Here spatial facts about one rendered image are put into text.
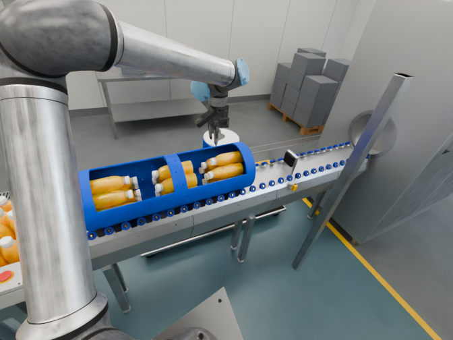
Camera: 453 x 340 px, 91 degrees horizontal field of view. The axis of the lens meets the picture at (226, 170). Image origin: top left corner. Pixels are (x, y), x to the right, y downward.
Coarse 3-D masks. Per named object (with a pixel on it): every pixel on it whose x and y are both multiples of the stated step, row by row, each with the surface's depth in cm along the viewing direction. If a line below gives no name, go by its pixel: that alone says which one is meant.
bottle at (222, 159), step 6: (216, 156) 128; (222, 156) 127; (228, 156) 128; (234, 156) 129; (240, 156) 131; (216, 162) 127; (222, 162) 127; (228, 162) 128; (234, 162) 130; (240, 162) 134
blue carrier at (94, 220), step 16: (224, 144) 133; (240, 144) 130; (144, 160) 115; (160, 160) 125; (176, 160) 113; (192, 160) 137; (80, 176) 97; (96, 176) 115; (144, 176) 128; (176, 176) 109; (240, 176) 123; (144, 192) 128; (176, 192) 109; (192, 192) 113; (208, 192) 119; (224, 192) 127; (112, 208) 98; (128, 208) 101; (144, 208) 105; (160, 208) 111; (96, 224) 98; (112, 224) 104
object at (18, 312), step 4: (16, 304) 83; (20, 304) 86; (24, 304) 88; (4, 308) 81; (8, 308) 82; (12, 308) 83; (16, 308) 84; (20, 308) 85; (24, 308) 88; (8, 312) 83; (12, 312) 84; (16, 312) 85; (20, 312) 86; (24, 312) 87; (12, 316) 85; (16, 316) 86; (20, 316) 87; (24, 316) 88; (20, 320) 89; (24, 320) 90
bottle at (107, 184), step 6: (90, 180) 103; (96, 180) 102; (102, 180) 103; (108, 180) 103; (114, 180) 104; (120, 180) 106; (90, 186) 100; (96, 186) 101; (102, 186) 102; (108, 186) 103; (114, 186) 104; (120, 186) 106; (96, 192) 102; (102, 192) 103
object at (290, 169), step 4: (288, 152) 157; (292, 152) 157; (284, 156) 160; (288, 156) 157; (292, 156) 155; (296, 156) 154; (284, 160) 161; (288, 160) 158; (292, 160) 154; (296, 160) 154; (284, 164) 164; (288, 164) 158; (292, 164) 155; (296, 164) 157; (284, 168) 165; (288, 168) 162; (292, 168) 158; (288, 172) 163; (292, 172) 160
